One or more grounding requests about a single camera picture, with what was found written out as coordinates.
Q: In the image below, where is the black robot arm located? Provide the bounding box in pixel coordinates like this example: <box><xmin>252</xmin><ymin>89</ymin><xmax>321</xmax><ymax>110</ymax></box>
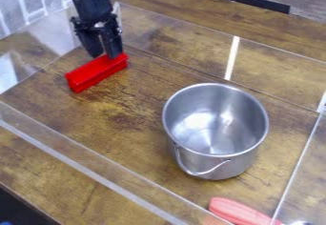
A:
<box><xmin>69</xmin><ymin>0</ymin><xmax>123</xmax><ymax>59</ymax></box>

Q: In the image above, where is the clear acrylic front barrier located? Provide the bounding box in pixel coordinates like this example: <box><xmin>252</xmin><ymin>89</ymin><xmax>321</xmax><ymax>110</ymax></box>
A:
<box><xmin>0</xmin><ymin>101</ymin><xmax>231</xmax><ymax>225</ymax></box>

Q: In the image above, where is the clear acrylic barrier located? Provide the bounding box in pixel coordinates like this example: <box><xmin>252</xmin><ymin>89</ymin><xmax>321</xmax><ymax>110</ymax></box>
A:
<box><xmin>0</xmin><ymin>101</ymin><xmax>231</xmax><ymax>225</ymax></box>
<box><xmin>272</xmin><ymin>92</ymin><xmax>326</xmax><ymax>225</ymax></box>

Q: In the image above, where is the orange handled tool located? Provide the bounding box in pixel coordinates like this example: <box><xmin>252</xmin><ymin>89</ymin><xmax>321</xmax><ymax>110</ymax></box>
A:
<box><xmin>208</xmin><ymin>197</ymin><xmax>284</xmax><ymax>225</ymax></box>

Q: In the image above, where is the black wall strip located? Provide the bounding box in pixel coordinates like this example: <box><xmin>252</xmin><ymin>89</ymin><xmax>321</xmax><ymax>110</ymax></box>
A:
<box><xmin>230</xmin><ymin>0</ymin><xmax>290</xmax><ymax>14</ymax></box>

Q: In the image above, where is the silver metal pot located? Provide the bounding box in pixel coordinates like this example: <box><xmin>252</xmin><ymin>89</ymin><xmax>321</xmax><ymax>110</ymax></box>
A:
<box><xmin>162</xmin><ymin>83</ymin><xmax>268</xmax><ymax>180</ymax></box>

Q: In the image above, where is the red plastic block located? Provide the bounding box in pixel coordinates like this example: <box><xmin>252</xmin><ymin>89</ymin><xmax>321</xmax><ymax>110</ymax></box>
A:
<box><xmin>65</xmin><ymin>52</ymin><xmax>128</xmax><ymax>92</ymax></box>

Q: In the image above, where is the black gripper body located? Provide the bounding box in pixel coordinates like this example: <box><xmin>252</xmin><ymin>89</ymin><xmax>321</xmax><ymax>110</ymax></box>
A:
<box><xmin>69</xmin><ymin>13</ymin><xmax>121</xmax><ymax>37</ymax></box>

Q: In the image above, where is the clear acrylic right barrier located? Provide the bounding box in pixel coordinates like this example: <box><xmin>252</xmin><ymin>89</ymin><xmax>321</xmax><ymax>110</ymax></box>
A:
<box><xmin>272</xmin><ymin>92</ymin><xmax>326</xmax><ymax>225</ymax></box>

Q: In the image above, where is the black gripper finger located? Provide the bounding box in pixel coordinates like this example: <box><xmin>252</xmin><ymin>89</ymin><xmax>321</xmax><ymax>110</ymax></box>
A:
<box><xmin>76</xmin><ymin>30</ymin><xmax>103</xmax><ymax>58</ymax></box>
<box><xmin>100</xmin><ymin>21</ymin><xmax>123</xmax><ymax>59</ymax></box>

